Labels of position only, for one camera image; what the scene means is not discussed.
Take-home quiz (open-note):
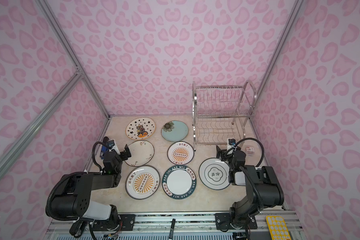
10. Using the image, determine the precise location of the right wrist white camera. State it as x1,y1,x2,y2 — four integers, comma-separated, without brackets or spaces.
227,139,236,150

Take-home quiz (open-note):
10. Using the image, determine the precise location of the teal flower plate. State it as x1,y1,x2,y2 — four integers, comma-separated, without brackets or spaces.
161,121,189,142

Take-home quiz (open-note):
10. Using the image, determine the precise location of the chrome two-tier dish rack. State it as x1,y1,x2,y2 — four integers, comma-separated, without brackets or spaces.
192,80,258,148

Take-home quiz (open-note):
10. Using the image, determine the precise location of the cat and stars plate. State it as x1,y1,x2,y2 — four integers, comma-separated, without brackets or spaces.
126,117,156,141

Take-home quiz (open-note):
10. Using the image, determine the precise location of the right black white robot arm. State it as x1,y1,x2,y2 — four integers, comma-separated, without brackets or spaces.
215,146,285,232

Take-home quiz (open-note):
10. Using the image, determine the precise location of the cream plate with red berries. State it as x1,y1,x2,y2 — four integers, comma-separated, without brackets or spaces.
125,140,155,167

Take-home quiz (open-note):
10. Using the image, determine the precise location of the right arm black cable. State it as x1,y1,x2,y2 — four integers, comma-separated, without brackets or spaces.
232,137,265,169

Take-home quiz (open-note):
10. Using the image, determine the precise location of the small pink white box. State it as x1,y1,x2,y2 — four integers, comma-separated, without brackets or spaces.
246,146,256,156

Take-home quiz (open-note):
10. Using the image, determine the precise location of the small orange sunburst plate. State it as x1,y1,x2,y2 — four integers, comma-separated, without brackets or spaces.
167,141,195,165

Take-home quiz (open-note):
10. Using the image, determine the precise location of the black marker pen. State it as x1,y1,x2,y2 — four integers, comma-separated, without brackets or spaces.
169,219,176,240

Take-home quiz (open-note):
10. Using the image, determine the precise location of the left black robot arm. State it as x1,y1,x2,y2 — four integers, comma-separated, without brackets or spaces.
46,143,135,240

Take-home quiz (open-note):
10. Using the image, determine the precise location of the dark green rimmed plate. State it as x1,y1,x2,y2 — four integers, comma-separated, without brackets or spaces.
162,165,197,200

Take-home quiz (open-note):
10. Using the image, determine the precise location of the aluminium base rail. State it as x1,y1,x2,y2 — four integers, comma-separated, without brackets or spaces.
43,209,307,240

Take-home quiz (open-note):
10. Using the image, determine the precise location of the large orange sunburst plate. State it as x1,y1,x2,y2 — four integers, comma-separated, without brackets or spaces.
125,166,161,200

